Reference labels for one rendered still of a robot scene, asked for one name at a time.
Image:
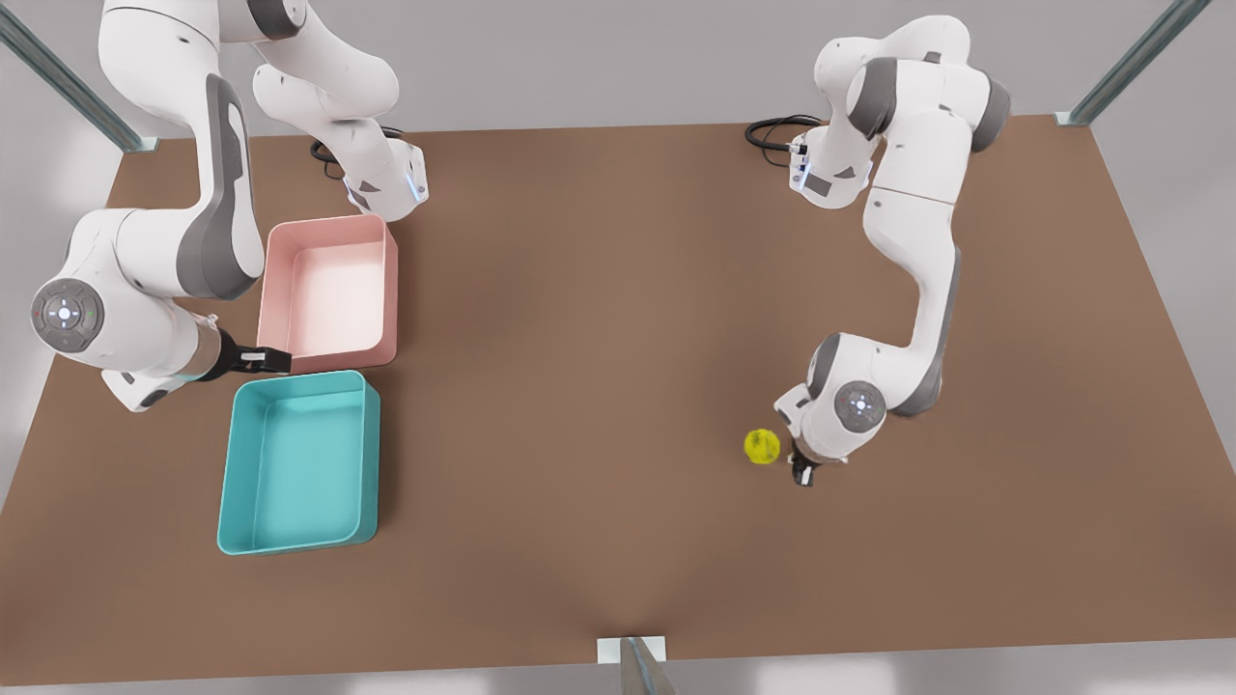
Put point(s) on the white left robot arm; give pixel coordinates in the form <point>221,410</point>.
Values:
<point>917,193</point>

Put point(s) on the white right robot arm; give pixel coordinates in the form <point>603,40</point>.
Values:
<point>154,251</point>

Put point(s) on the yellow-green ball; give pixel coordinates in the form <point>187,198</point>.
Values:
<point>762,446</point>

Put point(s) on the pink rectangular tray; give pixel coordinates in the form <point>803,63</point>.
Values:
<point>333,294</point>

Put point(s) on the teal rectangular tray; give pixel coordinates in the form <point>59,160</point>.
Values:
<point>299,463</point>

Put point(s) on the silver frame post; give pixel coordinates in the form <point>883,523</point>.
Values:
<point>68,82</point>
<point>1130,63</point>
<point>637,666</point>

